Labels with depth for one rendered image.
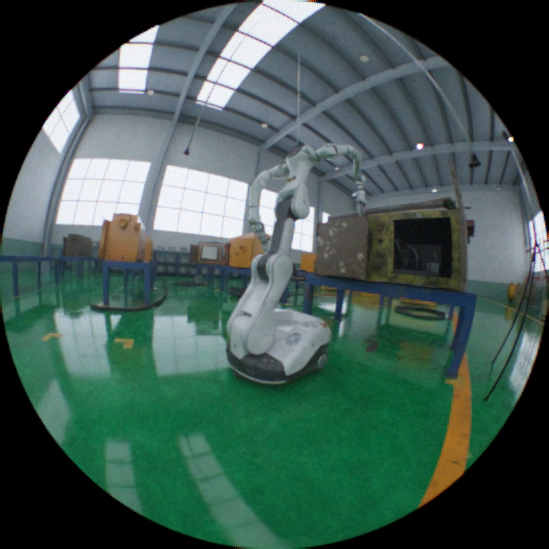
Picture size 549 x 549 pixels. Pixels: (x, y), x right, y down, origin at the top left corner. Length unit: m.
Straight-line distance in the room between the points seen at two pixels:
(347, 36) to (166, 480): 9.43
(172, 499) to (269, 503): 0.29
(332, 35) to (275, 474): 9.27
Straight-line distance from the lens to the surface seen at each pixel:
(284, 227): 1.09
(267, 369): 0.97
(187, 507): 0.72
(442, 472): 0.97
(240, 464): 0.77
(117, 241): 3.08
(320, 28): 8.58
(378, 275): 1.63
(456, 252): 1.53
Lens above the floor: 0.68
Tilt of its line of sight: 2 degrees down
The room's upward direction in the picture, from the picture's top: 5 degrees clockwise
